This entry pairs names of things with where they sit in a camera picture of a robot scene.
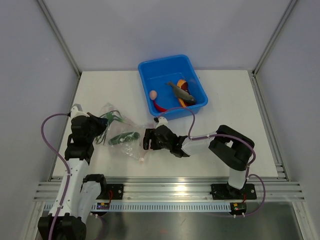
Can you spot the aluminium frame post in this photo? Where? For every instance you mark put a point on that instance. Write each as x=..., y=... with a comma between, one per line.
x=54, y=27
x=275, y=34

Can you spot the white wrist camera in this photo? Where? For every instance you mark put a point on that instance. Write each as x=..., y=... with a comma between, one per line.
x=76, y=111
x=160, y=121

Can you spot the fake green cucumber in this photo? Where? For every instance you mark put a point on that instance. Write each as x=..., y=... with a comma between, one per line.
x=124, y=137

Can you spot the red fake chili pepper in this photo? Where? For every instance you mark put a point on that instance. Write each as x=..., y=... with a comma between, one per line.
x=158, y=107

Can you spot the blue plastic bin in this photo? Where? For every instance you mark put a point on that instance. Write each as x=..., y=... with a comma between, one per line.
x=156, y=73

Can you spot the clear zip top bag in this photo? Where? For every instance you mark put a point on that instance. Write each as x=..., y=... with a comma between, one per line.
x=132, y=149

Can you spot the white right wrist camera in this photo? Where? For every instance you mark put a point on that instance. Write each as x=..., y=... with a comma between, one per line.
x=160, y=121

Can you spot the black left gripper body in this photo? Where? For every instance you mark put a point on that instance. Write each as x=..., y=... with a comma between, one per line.
x=96, y=127

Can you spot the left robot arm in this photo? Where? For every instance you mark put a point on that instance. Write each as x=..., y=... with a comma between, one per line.
x=78, y=190

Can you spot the fake green onion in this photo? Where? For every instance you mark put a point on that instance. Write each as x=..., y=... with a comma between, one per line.
x=111, y=116

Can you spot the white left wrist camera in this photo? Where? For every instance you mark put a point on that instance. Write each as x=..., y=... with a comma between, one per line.
x=76, y=111

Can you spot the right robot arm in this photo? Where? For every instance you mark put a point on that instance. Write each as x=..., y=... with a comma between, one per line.
x=231, y=147

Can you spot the fake steak slice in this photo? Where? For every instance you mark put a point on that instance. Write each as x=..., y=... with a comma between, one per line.
x=182, y=84

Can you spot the grey fake fish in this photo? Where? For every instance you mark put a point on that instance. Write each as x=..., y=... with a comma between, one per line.
x=182, y=94

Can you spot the aluminium mounting rail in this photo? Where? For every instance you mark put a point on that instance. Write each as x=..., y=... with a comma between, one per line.
x=199, y=191

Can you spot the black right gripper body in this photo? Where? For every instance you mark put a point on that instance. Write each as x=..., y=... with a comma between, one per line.
x=159, y=145

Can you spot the fake egg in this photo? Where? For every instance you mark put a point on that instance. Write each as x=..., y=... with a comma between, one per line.
x=153, y=95

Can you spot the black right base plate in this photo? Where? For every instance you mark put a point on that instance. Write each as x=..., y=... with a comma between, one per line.
x=223, y=191

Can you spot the white slotted cable duct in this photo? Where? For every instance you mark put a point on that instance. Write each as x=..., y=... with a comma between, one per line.
x=219, y=207

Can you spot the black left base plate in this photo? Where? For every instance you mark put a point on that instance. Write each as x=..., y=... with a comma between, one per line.
x=115, y=191

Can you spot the right aluminium frame post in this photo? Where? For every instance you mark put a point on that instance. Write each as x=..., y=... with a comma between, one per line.
x=275, y=34

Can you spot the left aluminium frame post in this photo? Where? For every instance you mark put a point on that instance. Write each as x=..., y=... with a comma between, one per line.
x=54, y=27

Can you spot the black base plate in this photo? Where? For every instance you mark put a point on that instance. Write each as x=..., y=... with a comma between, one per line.
x=223, y=191
x=115, y=191

